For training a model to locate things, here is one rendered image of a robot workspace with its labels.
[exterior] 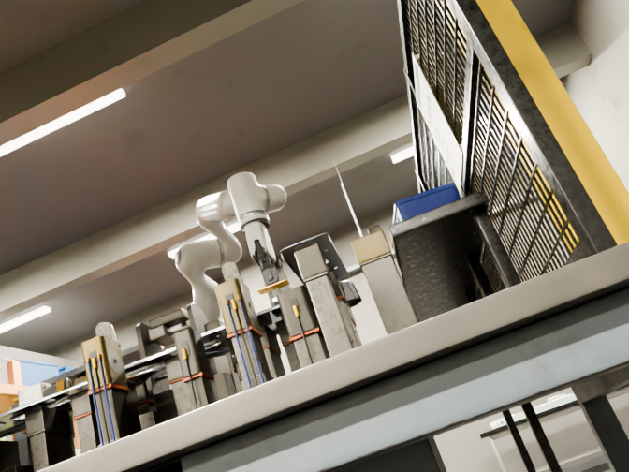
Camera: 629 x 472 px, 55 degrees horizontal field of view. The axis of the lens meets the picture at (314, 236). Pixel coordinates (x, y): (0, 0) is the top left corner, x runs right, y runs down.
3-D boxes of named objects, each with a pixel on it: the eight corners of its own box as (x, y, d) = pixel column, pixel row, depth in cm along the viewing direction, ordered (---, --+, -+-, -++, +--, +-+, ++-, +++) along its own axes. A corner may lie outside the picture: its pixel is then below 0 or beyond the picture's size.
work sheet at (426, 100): (461, 154, 137) (411, 52, 149) (460, 194, 157) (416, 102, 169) (470, 150, 136) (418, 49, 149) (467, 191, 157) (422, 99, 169)
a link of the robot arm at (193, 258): (225, 374, 219) (181, 382, 211) (214, 357, 229) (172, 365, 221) (227, 244, 202) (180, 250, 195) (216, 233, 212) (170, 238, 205)
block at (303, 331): (310, 422, 118) (270, 291, 129) (322, 425, 129) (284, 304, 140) (344, 409, 117) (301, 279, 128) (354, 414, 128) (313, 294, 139)
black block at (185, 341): (195, 466, 122) (165, 332, 134) (212, 466, 131) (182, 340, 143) (218, 458, 122) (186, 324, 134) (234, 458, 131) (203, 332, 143)
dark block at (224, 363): (239, 469, 161) (203, 324, 177) (247, 469, 167) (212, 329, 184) (256, 463, 160) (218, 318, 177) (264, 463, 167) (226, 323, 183)
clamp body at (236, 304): (248, 444, 117) (207, 283, 131) (265, 445, 128) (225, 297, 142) (280, 432, 117) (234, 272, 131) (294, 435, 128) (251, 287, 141)
